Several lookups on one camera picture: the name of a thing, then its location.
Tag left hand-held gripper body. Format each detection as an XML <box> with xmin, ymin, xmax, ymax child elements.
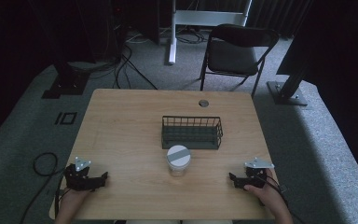
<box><xmin>62</xmin><ymin>156</ymin><xmax>98</xmax><ymax>191</ymax></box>

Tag black folding chair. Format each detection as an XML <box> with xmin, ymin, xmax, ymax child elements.
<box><xmin>199</xmin><ymin>23</ymin><xmax>280</xmax><ymax>98</ymax></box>

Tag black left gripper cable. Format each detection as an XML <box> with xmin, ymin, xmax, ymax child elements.
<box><xmin>54</xmin><ymin>176</ymin><xmax>68</xmax><ymax>219</ymax></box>

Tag dark wire basket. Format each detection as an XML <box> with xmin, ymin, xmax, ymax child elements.
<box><xmin>160</xmin><ymin>115</ymin><xmax>224</xmax><ymax>150</ymax></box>

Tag black looped floor cable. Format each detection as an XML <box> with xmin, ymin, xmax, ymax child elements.
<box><xmin>19</xmin><ymin>151</ymin><xmax>66</xmax><ymax>224</ymax></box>

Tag black floor cables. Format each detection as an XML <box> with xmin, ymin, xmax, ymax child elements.
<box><xmin>113</xmin><ymin>43</ymin><xmax>159</xmax><ymax>91</ymax></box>

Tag black stand with bolted base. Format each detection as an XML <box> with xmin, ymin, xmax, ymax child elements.
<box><xmin>266</xmin><ymin>46</ymin><xmax>312</xmax><ymax>107</ymax></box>

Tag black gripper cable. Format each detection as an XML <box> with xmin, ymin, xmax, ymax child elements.
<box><xmin>54</xmin><ymin>176</ymin><xmax>68</xmax><ymax>219</ymax></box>
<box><xmin>262</xmin><ymin>174</ymin><xmax>290</xmax><ymax>209</ymax></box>

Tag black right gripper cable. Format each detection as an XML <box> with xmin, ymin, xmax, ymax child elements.
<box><xmin>262</xmin><ymin>174</ymin><xmax>290</xmax><ymax>209</ymax></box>

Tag dark curtain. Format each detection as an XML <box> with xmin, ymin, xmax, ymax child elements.
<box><xmin>248</xmin><ymin>0</ymin><xmax>313</xmax><ymax>39</ymax></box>

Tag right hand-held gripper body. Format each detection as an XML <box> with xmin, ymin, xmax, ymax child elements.
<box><xmin>242</xmin><ymin>157</ymin><xmax>275</xmax><ymax>190</ymax></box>

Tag clear jar with white lid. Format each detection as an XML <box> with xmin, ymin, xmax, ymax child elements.
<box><xmin>166</xmin><ymin>144</ymin><xmax>192</xmax><ymax>177</ymax></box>

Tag white metal desk frame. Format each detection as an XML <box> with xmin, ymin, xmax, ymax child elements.
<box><xmin>167</xmin><ymin>0</ymin><xmax>254</xmax><ymax>65</ymax></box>

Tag person's right hand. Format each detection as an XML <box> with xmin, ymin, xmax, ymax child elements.
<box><xmin>243</xmin><ymin>168</ymin><xmax>283</xmax><ymax>213</ymax></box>

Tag person's left hand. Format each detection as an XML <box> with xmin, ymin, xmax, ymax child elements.
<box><xmin>60</xmin><ymin>186</ymin><xmax>91</xmax><ymax>213</ymax></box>

